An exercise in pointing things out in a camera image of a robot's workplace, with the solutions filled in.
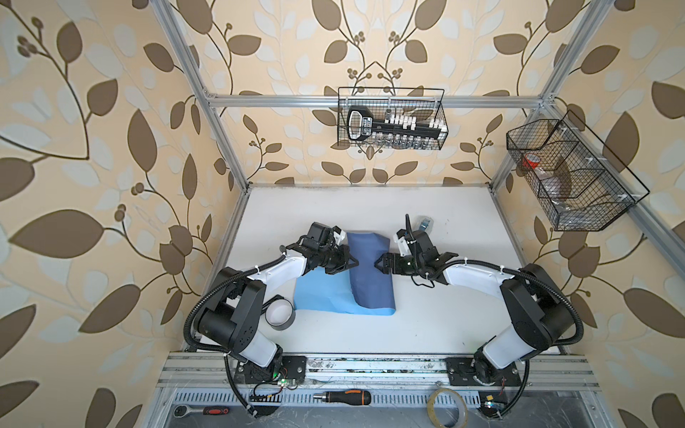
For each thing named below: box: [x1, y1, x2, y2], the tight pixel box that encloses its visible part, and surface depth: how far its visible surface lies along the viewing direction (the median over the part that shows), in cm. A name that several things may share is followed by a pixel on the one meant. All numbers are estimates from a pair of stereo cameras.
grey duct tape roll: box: [264, 298, 297, 331], surface depth 86 cm
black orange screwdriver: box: [313, 388, 372, 406], surface depth 70 cm
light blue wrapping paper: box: [294, 231, 397, 317], surface depth 88 cm
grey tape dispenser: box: [418, 216, 434, 234], surface depth 104 cm
